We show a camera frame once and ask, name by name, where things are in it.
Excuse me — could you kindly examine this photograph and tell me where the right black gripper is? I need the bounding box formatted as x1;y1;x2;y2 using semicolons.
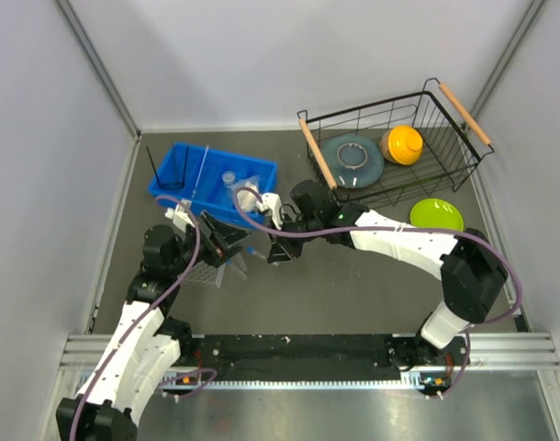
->
267;211;323;263

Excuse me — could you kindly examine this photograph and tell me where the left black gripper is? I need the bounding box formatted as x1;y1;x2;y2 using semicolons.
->
168;210;252;276

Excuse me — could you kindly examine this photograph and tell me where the blue-capped test tube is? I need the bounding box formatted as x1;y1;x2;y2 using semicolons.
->
227;260;247;281
246;247;267;260

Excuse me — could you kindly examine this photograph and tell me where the clear bag of white powder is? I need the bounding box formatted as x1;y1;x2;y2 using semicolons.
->
230;175;260;212

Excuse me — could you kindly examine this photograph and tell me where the glass bulb tube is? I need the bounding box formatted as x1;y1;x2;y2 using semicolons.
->
191;145;210;199

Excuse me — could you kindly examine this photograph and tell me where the black wire ring stand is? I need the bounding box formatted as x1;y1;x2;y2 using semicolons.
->
145;143;189;192

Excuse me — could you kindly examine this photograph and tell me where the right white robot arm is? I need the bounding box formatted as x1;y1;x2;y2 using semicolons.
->
256;180;508;364

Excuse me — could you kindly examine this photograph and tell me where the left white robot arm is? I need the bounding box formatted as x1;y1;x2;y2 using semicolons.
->
56;207;249;440

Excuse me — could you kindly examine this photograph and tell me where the clear plastic well plate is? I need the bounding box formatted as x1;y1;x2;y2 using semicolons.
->
183;262;225;288

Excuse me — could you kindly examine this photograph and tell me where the blue plastic divided bin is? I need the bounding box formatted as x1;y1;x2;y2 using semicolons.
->
148;142;277;229

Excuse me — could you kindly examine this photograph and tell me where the blue-grey ceramic plate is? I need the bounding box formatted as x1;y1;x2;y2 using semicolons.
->
320;134;385;189

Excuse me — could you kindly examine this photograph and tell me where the lime green plate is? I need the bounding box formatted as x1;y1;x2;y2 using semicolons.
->
409;198;465;231

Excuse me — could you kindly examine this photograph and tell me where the orange ribbed bowl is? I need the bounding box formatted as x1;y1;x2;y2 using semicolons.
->
379;125;423;166

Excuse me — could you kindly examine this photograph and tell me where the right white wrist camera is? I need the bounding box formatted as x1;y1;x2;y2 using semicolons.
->
256;193;283;230

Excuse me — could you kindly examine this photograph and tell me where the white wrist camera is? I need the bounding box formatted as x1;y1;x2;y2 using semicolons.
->
164;202;196;234
256;193;283;230

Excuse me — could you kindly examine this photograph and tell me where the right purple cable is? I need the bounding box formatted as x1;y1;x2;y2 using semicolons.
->
232;187;523;400

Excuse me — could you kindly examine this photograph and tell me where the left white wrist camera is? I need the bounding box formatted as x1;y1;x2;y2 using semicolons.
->
164;202;196;234

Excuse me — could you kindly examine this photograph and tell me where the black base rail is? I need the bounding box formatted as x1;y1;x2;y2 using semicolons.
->
63;333;560;391

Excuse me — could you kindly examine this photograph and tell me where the black wire basket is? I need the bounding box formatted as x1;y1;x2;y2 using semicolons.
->
297;77;494;208

